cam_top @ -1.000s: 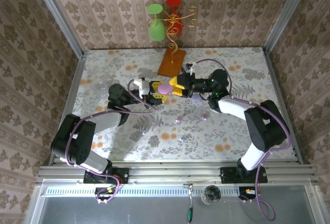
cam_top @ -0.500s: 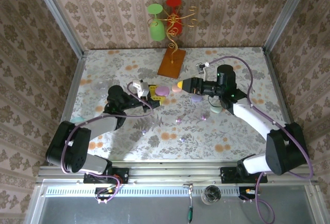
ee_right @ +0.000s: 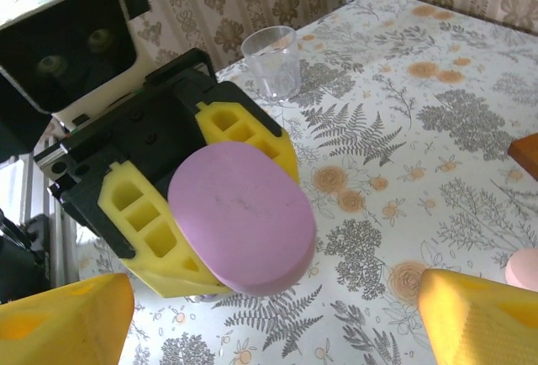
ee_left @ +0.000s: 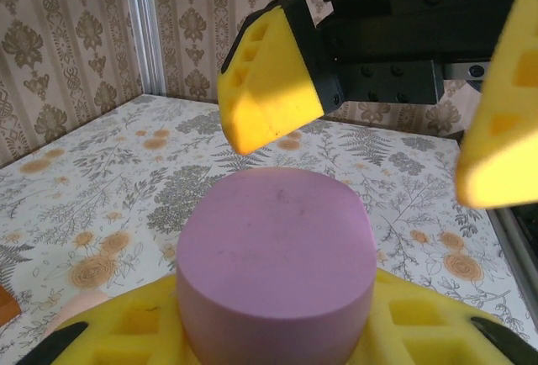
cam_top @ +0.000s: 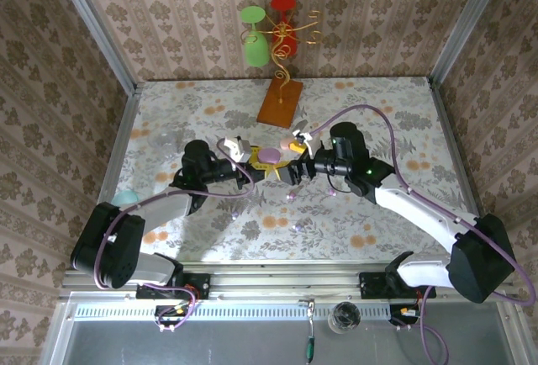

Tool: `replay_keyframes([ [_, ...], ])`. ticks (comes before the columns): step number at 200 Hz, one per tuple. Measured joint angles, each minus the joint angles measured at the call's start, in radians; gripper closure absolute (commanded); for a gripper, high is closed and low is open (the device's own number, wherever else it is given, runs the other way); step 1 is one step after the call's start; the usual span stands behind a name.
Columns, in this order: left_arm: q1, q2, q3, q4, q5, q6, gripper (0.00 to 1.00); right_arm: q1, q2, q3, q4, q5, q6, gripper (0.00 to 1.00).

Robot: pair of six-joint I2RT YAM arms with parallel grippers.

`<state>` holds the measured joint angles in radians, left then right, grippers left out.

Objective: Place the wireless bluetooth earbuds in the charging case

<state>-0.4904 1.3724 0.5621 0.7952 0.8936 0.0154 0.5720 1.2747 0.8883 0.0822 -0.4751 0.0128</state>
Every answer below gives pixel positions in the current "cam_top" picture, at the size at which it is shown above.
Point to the purple earbud charging case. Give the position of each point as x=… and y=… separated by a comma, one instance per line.
x=269, y=155

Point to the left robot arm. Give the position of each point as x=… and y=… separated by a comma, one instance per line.
x=113, y=247

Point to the floral patterned table cover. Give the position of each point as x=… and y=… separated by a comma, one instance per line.
x=235, y=247

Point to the light teal plastic wine glass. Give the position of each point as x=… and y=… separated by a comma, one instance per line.
x=125, y=199

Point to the green plastic wine glass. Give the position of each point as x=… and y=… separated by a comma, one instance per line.
x=256, y=51

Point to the red plastic wine glass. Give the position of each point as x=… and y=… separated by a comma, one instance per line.
x=282, y=3

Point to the small black connector box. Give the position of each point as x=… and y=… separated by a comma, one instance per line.
x=172, y=312
x=399, y=314

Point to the clear glass jar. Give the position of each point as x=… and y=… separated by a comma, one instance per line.
x=344, y=318

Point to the grey metal tray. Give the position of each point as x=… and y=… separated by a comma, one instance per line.
x=252, y=344

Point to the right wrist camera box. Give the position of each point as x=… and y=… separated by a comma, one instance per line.
x=303, y=138

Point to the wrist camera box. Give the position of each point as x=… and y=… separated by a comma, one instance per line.
x=239, y=149
x=303, y=138

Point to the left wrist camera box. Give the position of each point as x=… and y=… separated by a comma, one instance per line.
x=239, y=149

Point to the aluminium table side rail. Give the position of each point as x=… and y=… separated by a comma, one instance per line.
x=124, y=129
x=450, y=129

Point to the aluminium corner post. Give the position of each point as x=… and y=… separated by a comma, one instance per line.
x=98, y=28
x=466, y=24

